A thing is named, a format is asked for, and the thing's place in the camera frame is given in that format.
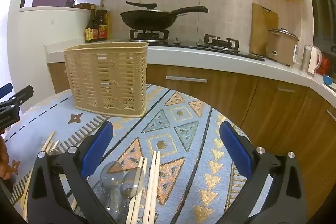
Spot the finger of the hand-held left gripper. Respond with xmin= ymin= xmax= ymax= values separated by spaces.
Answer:
xmin=0 ymin=86 xmax=34 ymax=110
xmin=0 ymin=83 xmax=13 ymax=98

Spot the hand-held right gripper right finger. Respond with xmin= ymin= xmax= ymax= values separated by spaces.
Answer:
xmin=219 ymin=120 xmax=307 ymax=224

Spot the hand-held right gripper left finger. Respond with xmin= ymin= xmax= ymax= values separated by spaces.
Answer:
xmin=27 ymin=120 xmax=117 ymax=224

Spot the clear plastic spoon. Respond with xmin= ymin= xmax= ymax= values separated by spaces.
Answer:
xmin=121 ymin=167 xmax=145 ymax=199
xmin=100 ymin=161 xmax=124 ymax=189
xmin=104 ymin=184 xmax=129 ymax=220

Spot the beige plastic utensil basket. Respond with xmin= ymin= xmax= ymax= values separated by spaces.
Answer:
xmin=63 ymin=42 xmax=149 ymax=117

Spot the person's left hand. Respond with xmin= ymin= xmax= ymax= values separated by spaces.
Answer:
xmin=0 ymin=137 xmax=13 ymax=180

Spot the blue patterned tablecloth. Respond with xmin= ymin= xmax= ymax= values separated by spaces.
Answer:
xmin=3 ymin=84 xmax=263 ymax=224

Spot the white kitchen countertop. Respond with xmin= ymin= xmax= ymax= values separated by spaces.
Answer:
xmin=45 ymin=39 xmax=336 ymax=98

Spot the tall soy sauce bottle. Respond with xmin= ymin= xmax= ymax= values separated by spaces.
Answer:
xmin=85 ymin=5 xmax=99 ymax=43

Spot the black burner grate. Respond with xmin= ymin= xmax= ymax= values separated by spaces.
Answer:
xmin=203 ymin=34 xmax=240 ymax=51
xmin=129 ymin=29 xmax=169 ymax=41

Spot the dark bottle with red label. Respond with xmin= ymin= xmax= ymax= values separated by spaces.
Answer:
xmin=96 ymin=4 xmax=109 ymax=40

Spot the beige rice cooker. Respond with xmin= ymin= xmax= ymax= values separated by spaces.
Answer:
xmin=266 ymin=28 xmax=300 ymax=67

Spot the black glass gas cooktop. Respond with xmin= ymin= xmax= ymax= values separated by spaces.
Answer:
xmin=113 ymin=36 xmax=265 ymax=62

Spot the white electric kettle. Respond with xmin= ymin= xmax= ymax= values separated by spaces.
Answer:
xmin=301 ymin=45 xmax=323 ymax=75

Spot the red container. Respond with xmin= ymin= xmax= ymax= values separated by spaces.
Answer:
xmin=316 ymin=56 xmax=331 ymax=75

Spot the wooden cutting board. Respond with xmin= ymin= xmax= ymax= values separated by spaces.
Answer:
xmin=249 ymin=3 xmax=279 ymax=56

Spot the black wok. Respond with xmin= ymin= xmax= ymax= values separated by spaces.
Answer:
xmin=120 ymin=6 xmax=209 ymax=30

